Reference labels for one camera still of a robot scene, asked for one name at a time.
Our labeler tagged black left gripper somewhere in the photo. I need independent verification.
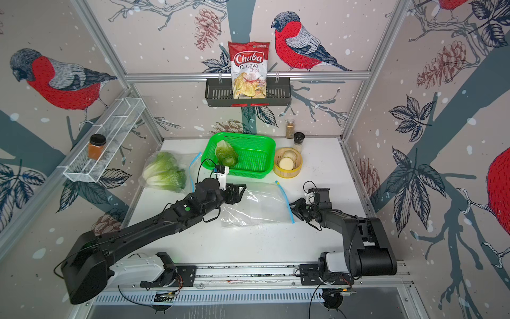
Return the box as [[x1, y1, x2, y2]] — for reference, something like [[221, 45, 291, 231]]
[[202, 182, 248, 217]]

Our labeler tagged small chinese cabbage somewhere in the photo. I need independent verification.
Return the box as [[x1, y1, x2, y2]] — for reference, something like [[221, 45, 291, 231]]
[[215, 140, 239, 167]]

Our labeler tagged clear zipper bag blue seal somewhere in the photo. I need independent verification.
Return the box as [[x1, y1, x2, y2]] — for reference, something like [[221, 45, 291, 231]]
[[138, 151, 203, 194]]

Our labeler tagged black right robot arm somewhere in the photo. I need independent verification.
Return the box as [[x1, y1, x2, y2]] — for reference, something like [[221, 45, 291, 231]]
[[289, 188, 398, 280]]

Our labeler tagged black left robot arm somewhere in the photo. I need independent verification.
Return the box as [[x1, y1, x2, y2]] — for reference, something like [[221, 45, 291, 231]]
[[61, 178, 247, 304]]

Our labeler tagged red cassava chips bag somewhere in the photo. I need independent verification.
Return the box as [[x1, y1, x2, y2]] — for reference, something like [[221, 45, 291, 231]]
[[228, 42, 270, 99]]

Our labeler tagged green plastic basket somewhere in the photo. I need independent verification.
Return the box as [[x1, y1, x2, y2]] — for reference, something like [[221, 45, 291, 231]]
[[202, 132, 276, 179]]

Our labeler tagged white bun front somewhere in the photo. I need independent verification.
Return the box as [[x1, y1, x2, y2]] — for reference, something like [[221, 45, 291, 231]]
[[278, 158, 294, 170]]

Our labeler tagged white bun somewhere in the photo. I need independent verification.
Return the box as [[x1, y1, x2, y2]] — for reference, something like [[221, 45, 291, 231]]
[[282, 150, 298, 162], [278, 158, 294, 170]]

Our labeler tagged white bun back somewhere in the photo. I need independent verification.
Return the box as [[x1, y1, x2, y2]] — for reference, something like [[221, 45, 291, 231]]
[[282, 150, 298, 162]]

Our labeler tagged black top pepper grinder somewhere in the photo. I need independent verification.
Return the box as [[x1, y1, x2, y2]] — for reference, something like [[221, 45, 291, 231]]
[[293, 132, 305, 154]]

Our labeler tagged glass spice shaker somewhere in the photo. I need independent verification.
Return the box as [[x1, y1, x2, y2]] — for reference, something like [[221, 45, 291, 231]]
[[286, 119, 295, 139]]

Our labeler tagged orange spice jar black lid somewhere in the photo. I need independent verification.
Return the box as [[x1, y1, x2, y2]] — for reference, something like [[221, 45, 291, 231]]
[[88, 134, 106, 160]]

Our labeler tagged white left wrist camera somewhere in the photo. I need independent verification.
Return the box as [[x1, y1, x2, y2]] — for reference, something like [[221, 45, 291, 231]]
[[213, 165, 230, 191]]

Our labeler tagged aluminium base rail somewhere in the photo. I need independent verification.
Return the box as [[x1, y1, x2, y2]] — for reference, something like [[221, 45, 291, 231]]
[[91, 262, 414, 308]]

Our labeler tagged black hanging wall basket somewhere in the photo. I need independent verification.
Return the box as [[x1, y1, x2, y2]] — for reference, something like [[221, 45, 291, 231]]
[[205, 77, 292, 107]]

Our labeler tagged white wire wall shelf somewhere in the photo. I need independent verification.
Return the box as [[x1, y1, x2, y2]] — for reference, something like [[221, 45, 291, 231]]
[[57, 97, 146, 183]]

